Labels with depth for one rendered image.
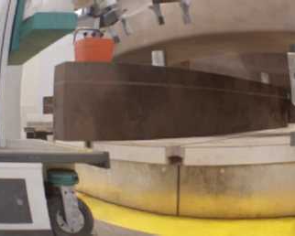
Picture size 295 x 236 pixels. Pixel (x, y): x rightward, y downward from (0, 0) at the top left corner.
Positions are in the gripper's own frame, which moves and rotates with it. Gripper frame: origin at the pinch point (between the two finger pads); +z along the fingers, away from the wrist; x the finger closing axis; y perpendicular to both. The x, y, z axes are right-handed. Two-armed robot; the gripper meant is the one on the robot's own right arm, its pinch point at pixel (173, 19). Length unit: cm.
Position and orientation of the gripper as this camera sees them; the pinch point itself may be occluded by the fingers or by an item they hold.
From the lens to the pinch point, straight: 147.4
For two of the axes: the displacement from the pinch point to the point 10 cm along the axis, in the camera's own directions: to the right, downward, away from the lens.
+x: 7.2, 0.9, -6.8
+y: -6.6, 4.0, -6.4
